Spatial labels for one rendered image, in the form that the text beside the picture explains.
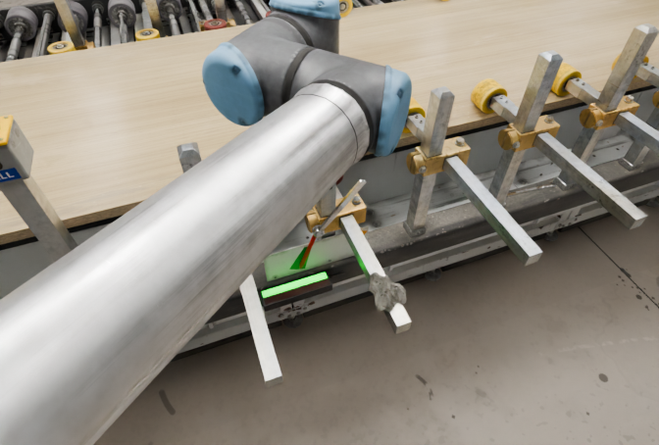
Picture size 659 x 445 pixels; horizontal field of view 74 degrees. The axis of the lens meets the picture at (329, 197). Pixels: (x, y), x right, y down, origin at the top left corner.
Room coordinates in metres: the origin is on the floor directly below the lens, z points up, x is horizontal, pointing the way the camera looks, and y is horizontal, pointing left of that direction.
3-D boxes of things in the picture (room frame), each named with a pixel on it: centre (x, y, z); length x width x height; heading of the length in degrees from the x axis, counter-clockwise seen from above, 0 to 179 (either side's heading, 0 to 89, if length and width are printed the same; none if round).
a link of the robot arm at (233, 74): (0.47, 0.08, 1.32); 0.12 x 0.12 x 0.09; 61
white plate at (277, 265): (0.63, 0.03, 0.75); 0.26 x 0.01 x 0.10; 110
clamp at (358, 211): (0.68, -0.01, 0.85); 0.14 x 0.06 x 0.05; 110
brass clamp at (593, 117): (0.94, -0.72, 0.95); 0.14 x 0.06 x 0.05; 110
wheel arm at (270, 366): (0.50, 0.17, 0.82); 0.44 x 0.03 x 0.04; 20
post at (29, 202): (0.49, 0.49, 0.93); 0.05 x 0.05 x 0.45; 20
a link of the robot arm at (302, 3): (0.57, 0.03, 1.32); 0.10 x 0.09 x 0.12; 151
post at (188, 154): (0.58, 0.24, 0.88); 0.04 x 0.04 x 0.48; 20
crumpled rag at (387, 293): (0.46, -0.11, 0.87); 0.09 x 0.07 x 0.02; 20
